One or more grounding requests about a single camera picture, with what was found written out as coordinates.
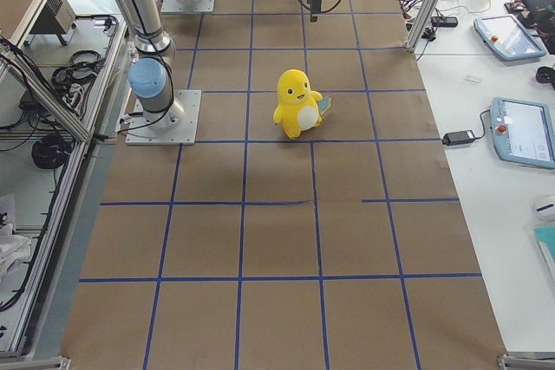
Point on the yellow plush penguin toy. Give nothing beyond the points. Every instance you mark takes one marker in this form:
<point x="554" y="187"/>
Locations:
<point x="299" y="107"/>

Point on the far blue teach pendant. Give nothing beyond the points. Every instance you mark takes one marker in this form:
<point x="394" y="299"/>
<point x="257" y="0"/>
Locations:
<point x="508" y="38"/>

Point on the blue teach pendant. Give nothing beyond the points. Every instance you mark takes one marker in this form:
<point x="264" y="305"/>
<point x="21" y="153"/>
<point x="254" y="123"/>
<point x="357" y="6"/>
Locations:
<point x="522" y="132"/>
<point x="508" y="38"/>

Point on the black power adapter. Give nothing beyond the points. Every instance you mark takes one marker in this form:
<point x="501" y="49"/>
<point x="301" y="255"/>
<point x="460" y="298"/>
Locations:
<point x="458" y="138"/>

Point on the near blue teach pendant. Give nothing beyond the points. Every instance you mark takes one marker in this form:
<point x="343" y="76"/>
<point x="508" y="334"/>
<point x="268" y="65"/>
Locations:
<point x="522" y="132"/>

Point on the grey electronics box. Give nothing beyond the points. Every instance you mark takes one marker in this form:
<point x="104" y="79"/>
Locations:
<point x="57" y="17"/>

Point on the crumpled white cloth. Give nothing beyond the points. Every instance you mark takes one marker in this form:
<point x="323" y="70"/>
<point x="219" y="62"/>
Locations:
<point x="15" y="249"/>

